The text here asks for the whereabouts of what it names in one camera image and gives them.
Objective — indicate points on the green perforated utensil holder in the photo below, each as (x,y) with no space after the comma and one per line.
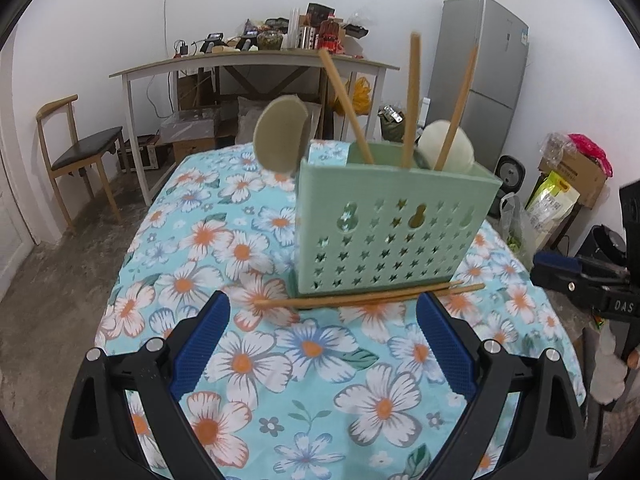
(390,240)

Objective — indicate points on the glass jar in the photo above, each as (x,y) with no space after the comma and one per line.
(270,40)

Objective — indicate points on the grey refrigerator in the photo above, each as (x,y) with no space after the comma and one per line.
(480,60)

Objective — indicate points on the white-legged wooden desk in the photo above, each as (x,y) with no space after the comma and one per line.
(225,60)

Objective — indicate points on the white plastic bag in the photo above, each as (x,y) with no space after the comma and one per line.
(517,225)

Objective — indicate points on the black electronic device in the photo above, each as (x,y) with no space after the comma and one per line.
(212,40)

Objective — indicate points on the small toaster oven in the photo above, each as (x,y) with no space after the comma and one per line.
(145,152)

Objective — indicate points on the dark green bag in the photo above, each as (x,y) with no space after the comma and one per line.
(395,125)

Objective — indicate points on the tall cardboard box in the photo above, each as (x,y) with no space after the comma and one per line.
(187,90)

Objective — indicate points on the black round appliance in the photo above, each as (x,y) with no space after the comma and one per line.
(512,175)

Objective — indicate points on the white plastic spoon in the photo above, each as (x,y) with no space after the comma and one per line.
(465,152)

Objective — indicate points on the white bottle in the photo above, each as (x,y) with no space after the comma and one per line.
(425,112)

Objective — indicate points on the wooden chair black seat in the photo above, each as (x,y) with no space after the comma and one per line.
(87,147)

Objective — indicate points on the white panel door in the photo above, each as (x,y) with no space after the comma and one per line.
(12,210)

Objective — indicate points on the bamboo chopsticks bundle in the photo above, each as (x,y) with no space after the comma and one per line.
(457,110)

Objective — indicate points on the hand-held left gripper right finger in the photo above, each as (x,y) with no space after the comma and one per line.
(445,345)

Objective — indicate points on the blue floral blanket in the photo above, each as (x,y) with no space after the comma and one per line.
(310,360)

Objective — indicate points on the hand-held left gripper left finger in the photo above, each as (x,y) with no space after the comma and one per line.
(200,345)

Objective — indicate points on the pink bag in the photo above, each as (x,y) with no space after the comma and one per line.
(592,147)

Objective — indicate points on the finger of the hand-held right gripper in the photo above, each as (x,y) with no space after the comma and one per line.
(550,262)

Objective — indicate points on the red bottles pack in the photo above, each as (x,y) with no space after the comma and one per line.
(331,35)

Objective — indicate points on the yellow plastic bag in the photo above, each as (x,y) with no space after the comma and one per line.
(362,95)

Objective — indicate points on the grey sack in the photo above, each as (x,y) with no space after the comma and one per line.
(250,120)

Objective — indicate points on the clear plastic storage box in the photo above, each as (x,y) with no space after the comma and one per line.
(190,122)

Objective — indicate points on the dark package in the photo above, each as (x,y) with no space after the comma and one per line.
(320,12)

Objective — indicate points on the beige plastic spoon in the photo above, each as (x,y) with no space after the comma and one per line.
(280,135)

